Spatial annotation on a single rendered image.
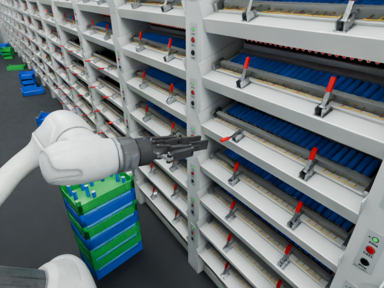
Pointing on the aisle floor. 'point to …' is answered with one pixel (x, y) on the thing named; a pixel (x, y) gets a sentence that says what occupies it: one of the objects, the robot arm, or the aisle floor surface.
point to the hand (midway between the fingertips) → (195, 143)
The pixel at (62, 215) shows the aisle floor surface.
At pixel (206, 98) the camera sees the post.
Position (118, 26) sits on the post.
